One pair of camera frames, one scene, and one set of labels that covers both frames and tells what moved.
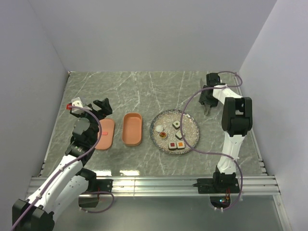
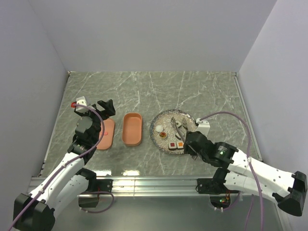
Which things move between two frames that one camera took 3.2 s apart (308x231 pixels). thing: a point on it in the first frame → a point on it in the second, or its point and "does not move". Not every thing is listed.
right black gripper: [213, 103] → [188, 149]
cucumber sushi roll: [178, 135] does not move
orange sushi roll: [180, 145] does not move
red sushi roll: [172, 146] does not move
